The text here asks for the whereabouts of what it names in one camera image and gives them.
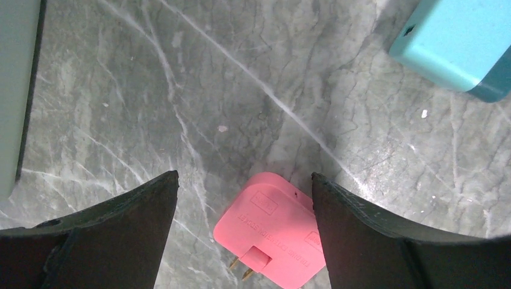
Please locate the teal charger cube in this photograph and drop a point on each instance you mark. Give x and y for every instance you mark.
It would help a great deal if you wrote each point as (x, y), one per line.
(460, 45)

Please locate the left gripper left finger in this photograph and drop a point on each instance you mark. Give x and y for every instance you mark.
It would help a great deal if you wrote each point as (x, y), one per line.
(118, 243)

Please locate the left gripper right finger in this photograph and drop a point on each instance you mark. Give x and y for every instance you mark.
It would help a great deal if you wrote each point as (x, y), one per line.
(367, 246)

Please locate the green plastic storage box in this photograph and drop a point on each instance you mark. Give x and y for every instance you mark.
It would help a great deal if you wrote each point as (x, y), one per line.
(22, 25)

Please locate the pink plug adapter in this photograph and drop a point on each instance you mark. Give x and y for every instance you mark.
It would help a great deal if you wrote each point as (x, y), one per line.
(271, 228)

